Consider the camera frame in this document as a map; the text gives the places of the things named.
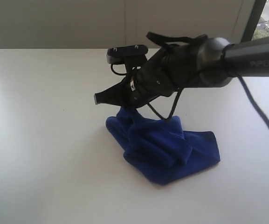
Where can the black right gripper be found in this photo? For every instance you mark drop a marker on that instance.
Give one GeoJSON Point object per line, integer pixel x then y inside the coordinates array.
{"type": "Point", "coordinates": [163, 74]}

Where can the blue towel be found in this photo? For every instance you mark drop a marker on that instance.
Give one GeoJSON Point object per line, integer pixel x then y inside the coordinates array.
{"type": "Point", "coordinates": [160, 149]}

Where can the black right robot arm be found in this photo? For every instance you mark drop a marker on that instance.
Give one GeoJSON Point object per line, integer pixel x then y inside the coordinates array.
{"type": "Point", "coordinates": [218, 61]}

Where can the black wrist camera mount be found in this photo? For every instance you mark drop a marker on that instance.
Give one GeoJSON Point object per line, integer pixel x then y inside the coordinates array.
{"type": "Point", "coordinates": [133, 55]}

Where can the black window frame post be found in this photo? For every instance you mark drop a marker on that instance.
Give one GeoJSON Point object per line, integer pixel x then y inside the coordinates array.
{"type": "Point", "coordinates": [253, 20]}

